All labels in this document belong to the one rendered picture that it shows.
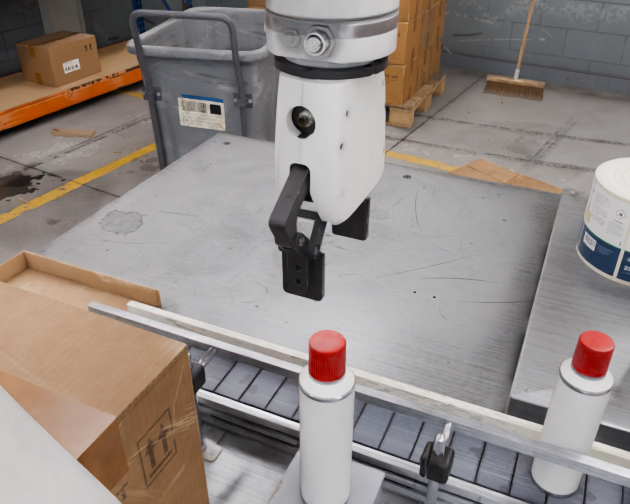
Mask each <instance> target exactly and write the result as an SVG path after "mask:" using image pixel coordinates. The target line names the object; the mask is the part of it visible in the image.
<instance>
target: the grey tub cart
mask: <svg viewBox="0 0 630 504"><path fill-rule="evenodd" d="M138 17H157V18H171V19H169V20H167V21H165V22H163V23H161V24H159V25H158V26H156V27H154V28H152V29H150V30H148V31H146V32H144V33H142V34H141V35H139V33H138V28H137V24H136V19H137V18H138ZM264 21H266V9H249V8H228V7H194V8H190V9H187V10H185V11H183V12H181V11H162V10H143V9H139V10H135V11H133V12H132V13H131V15H130V18H129V24H130V28H131V33H132V37H133V39H131V40H130V41H128V42H127V45H126V48H127V51H128V53H130V54H134V55H136V56H137V60H138V63H139V66H140V70H141V74H142V79H143V83H144V86H142V90H143V97H144V100H148V104H149V109H150V114H151V120H152V126H153V132H154V138H155V143H156V149H157V155H158V161H159V167H160V171H161V170H163V169H164V168H166V167H167V166H169V165H170V164H172V163H173V162H175V161H176V160H178V159H179V158H181V157H182V156H184V155H186V154H187V153H189V152H190V151H192V150H193V149H195V148H196V147H198V146H199V145H201V144H202V143H204V142H205V141H207V140H209V139H210V138H212V137H213V136H215V135H216V134H218V133H219V132H220V133H226V134H231V135H237V136H243V137H248V138H254V139H259V140H265V141H270V142H275V133H276V111H277V97H278V85H279V75H280V72H281V71H280V70H279V69H277V68H276V66H275V65H274V55H275V54H273V53H272V52H270V51H269V50H268V48H267V37H266V32H265V31H264Z"/></svg>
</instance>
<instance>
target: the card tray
mask: <svg viewBox="0 0 630 504"><path fill-rule="evenodd" d="M0 282H3V283H6V284H9V285H12V286H15V287H18V288H21V289H24V290H27V291H30V292H33V293H36V294H39V295H42V296H45V297H48V298H51V299H54V300H57V301H60V302H63V303H66V304H69V305H72V306H75V307H78V308H81V309H84V310H87V311H89V310H88V305H89V304H90V303H91V302H93V301H94V302H97V303H101V304H104V305H107V306H110V307H113V308H117V309H120V310H123V311H126V312H128V309H127V304H128V303H129V302H130V301H135V302H138V303H142V304H145V305H148V306H151V307H155V308H158V309H162V302H161V296H160V290H159V289H156V288H152V287H149V286H146V285H142V284H139V283H135V282H132V281H128V280H125V279H122V278H118V277H115V276H111V275H108V274H104V273H101V272H98V271H94V270H91V269H87V268H84V267H80V266H77V265H74V264H70V263H67V262H63V261H60V260H56V259H53V258H50V257H46V256H43V255H39V254H36V253H32V252H29V251H26V250H22V251H21V252H19V253H18V254H16V255H15V256H13V257H11V258H10V259H8V260H7V261H5V262H4V263H2V264H0Z"/></svg>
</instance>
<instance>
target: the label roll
mask: <svg viewBox="0 0 630 504"><path fill-rule="evenodd" d="M576 249H577V253H578V255H579V257H580V258H581V259H582V261H583V262H584V263H585V264H586V265H587V266H589V267H590V268H591V269H593V270H594V271H596V272H597V273H599V274H601V275H603V276H605V277H607V278H609V279H611V280H613V281H616V282H619V283H622V284H625V285H629V286H630V158H619V159H614V160H610V161H607V162H604V163H603V164H601V165H600V166H599V167H598V168H597V169H596V172H595V176H594V180H593V184H592V187H591V191H590V195H589V199H588V203H587V207H586V210H585V214H584V218H583V222H582V226H581V229H580V233H579V237H578V241H577V245H576Z"/></svg>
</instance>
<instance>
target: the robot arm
mask: <svg viewBox="0 0 630 504"><path fill-rule="evenodd" d="M399 2H400V0H265V7H266V21H264V31H265V32H266V37H267V48H268V50H269V51H270V52H272V53H273V54H275V55H274V65H275V66H276V68H277V69H279V70H280V71H281V72H280V75H279V85H278V97H277V111H276V133H275V180H276V194H277V202H276V204H275V206H274V208H273V211H272V213H271V215H270V217H269V221H268V226H269V228H270V230H271V232H272V234H273V237H274V241H275V244H276V245H277V246H278V249H279V251H282V277H283V290H284V291H285V292H286V293H289V294H293V295H297V296H300V297H304V298H308V299H312V300H315V301H321V300H322V299H323V297H324V296H325V253H323V252H320V248H321V244H322V240H323V236H324V232H325V229H326V225H327V222H331V224H332V233H333V234H335V235H339V236H344V237H348V238H353V239H357V240H361V241H365V240H366V239H367V238H368V236H369V218H370V199H371V197H367V196H368V195H369V194H370V192H371V191H372V189H373V188H374V187H375V186H376V184H377V183H378V181H379V180H380V178H381V176H382V174H383V170H384V158H385V76H384V70H385V68H387V67H388V60H389V56H388V55H390V54H391V53H393V52H394V51H395V49H396V45H397V30H398V15H399ZM303 201H307V202H311V203H314V205H315V207H316V209H317V212H316V211H311V210H306V209H302V208H301V206H302V203H303ZM298 218H302V219H306V220H311V221H314V225H313V229H312V233H311V237H310V239H309V238H308V237H307V236H305V235H304V234H303V233H302V232H299V231H297V225H296V224H297V220H298ZM0 504H122V503H121V502H120V501H119V500H118V499H117V498H116V497H115V496H114V495H113V494H112V493H111V492H109V491H108V490H107V489H106V488H105V487H104V486H103V485H102V484H101V483H100V482H99V481H98V480H97V479H96V478H95V477H94V476H93V475H92V474H91V473H90V472H89V471H88V470H87V469H85V468H84V467H83V466H82V465H81V464H80V463H79V462H78V461H77V460H76V459H75V458H74V457H73V456H72V455H71V454H70V453H69V452H68V451H66V450H65V449H64V448H63V447H62V446H61V445H60V444H59V443H58V442H57V441H56V440H55V439H54V438H53V437H52V436H51V435H50V434H49V433H48V432H47V431H46V430H45V429H44V428H43V427H42V426H41V425H40V424H39V423H37V422H36V421H35V420H34V419H33V418H32V417H31V416H30V415H29V414H28V413H27V412H26V411H25V410H24V409H23V408H22V407H21V406H20V405H19V404H18V403H17V402H16V401H15V400H14V399H13V398H12V397H11V396H10V395H9V393H8V392H7V391H6V390H5V389H4V388H3V387H2V386H1V385H0Z"/></svg>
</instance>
